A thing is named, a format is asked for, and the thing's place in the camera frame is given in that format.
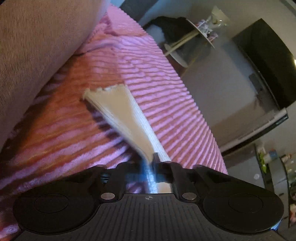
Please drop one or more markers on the blue white canister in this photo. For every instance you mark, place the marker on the blue white canister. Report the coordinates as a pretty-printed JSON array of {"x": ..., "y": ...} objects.
[{"x": 270, "y": 156}]

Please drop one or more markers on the black wall television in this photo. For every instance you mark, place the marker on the black wall television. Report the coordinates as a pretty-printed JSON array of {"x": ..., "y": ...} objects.
[{"x": 271, "y": 58}]

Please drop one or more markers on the white trash bin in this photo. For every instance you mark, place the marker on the white trash bin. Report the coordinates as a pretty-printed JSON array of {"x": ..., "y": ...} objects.
[{"x": 156, "y": 33}]

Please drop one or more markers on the white knit sweater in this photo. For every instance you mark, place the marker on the white knit sweater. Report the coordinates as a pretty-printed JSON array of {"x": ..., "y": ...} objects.
[{"x": 121, "y": 111}]

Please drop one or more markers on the beige pillow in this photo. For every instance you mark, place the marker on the beige pillow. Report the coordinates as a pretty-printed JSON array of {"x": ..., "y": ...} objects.
[{"x": 37, "y": 39}]

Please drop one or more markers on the white standing panel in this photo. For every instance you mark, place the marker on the white standing panel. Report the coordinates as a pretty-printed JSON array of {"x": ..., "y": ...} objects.
[{"x": 254, "y": 131}]

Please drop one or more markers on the pink ribbed bedspread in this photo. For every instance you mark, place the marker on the pink ribbed bedspread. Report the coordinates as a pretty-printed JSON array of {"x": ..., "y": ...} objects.
[{"x": 60, "y": 134}]

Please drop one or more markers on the flower bouquet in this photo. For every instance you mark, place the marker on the flower bouquet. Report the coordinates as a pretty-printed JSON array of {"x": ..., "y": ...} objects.
[{"x": 217, "y": 19}]

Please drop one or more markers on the black garment on bin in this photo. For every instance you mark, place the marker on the black garment on bin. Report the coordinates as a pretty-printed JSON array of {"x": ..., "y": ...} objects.
[{"x": 173, "y": 28}]

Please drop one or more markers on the round wooden side table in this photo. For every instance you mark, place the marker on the round wooden side table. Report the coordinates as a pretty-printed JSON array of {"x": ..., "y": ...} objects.
[{"x": 186, "y": 50}]

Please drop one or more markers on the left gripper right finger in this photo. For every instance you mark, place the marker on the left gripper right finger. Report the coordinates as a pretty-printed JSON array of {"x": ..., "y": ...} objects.
[{"x": 176, "y": 177}]

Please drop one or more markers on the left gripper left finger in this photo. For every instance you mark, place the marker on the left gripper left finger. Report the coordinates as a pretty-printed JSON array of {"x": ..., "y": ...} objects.
[{"x": 123, "y": 175}]

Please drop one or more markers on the grey bedside cabinet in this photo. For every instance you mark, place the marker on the grey bedside cabinet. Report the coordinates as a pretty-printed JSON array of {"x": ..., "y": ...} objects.
[{"x": 243, "y": 164}]

